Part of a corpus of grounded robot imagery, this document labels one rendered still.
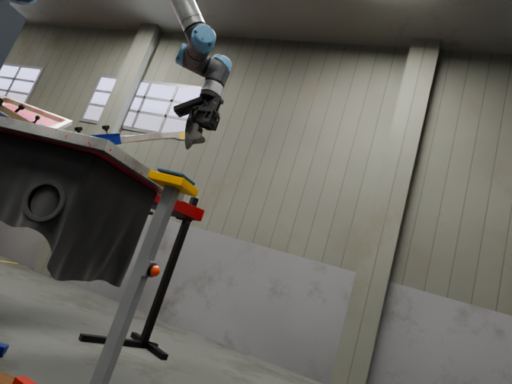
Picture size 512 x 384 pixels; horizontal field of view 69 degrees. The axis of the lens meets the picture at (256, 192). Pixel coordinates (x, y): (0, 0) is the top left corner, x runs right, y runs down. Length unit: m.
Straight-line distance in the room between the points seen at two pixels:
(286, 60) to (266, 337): 3.37
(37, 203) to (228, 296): 3.03
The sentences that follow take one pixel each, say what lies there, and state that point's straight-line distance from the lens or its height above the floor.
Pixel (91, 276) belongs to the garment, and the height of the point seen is 0.55.
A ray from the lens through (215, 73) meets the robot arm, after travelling 1.38.
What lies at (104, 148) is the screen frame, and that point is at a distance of 1.26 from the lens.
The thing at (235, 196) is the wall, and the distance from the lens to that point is 4.42.
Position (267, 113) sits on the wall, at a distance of 4.75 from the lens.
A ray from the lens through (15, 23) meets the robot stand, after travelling 1.27.
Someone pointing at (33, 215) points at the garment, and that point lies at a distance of 1.44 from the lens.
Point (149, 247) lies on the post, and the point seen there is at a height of 0.72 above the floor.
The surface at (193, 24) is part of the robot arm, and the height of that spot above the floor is 1.40.
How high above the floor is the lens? 0.71
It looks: 13 degrees up
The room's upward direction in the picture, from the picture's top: 18 degrees clockwise
